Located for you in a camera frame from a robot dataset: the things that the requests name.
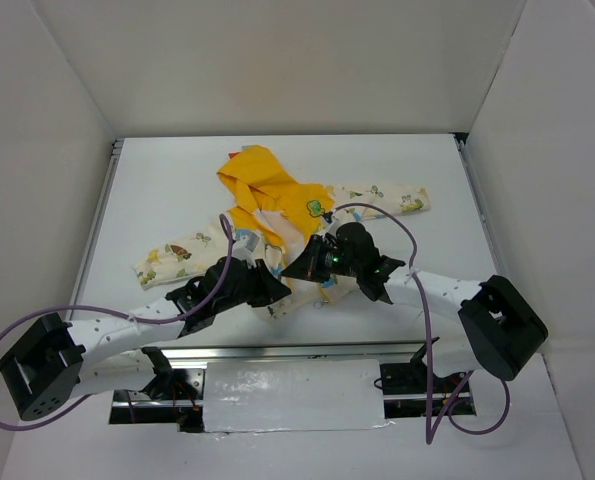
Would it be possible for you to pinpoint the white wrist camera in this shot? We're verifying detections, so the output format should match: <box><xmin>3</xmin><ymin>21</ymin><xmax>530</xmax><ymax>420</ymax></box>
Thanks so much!
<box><xmin>321</xmin><ymin>211</ymin><xmax>341</xmax><ymax>236</ymax></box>
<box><xmin>232</xmin><ymin>229</ymin><xmax>259</xmax><ymax>265</ymax></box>

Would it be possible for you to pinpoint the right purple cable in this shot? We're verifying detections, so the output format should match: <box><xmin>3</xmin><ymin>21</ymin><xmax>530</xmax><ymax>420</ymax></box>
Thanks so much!
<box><xmin>331</xmin><ymin>202</ymin><xmax>512</xmax><ymax>445</ymax></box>

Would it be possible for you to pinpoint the white foil covered panel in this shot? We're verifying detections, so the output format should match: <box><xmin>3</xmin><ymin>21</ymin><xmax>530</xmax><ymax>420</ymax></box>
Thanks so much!
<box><xmin>203</xmin><ymin>359</ymin><xmax>388</xmax><ymax>433</ymax></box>

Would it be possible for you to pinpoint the yellow hooded printed child jacket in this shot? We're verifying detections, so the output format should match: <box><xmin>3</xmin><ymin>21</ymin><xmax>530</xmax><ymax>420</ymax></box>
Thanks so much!
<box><xmin>133</xmin><ymin>145</ymin><xmax>430</xmax><ymax>290</ymax></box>

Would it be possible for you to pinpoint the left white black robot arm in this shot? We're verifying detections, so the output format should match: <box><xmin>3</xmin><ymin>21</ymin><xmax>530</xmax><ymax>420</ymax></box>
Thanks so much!
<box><xmin>0</xmin><ymin>258</ymin><xmax>291</xmax><ymax>421</ymax></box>

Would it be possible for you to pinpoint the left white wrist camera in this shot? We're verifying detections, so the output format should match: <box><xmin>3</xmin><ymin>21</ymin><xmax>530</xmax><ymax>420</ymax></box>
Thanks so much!
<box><xmin>232</xmin><ymin>229</ymin><xmax>259</xmax><ymax>265</ymax></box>

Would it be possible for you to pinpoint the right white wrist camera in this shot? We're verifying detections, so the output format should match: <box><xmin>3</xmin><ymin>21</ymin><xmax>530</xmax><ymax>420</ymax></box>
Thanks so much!
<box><xmin>321</xmin><ymin>211</ymin><xmax>341</xmax><ymax>236</ymax></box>

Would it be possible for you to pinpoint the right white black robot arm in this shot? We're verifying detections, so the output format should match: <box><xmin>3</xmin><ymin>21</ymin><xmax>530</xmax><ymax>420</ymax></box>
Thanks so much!
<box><xmin>282</xmin><ymin>223</ymin><xmax>548</xmax><ymax>391</ymax></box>

